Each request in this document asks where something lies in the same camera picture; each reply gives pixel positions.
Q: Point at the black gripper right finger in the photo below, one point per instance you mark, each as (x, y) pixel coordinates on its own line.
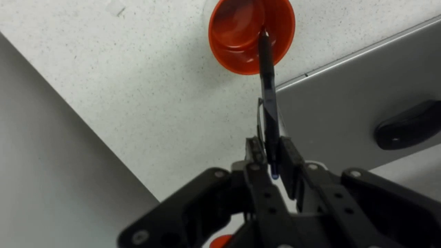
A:
(329, 216)

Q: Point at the black computer mouse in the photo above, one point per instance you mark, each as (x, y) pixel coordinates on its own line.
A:
(410, 127)

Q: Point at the grey closed laptop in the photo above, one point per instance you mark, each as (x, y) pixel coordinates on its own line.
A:
(332, 113)

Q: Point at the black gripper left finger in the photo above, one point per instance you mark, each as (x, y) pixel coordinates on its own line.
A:
(271, 213)

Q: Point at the white and orange mug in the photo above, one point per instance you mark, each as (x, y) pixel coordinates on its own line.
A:
(234, 30)

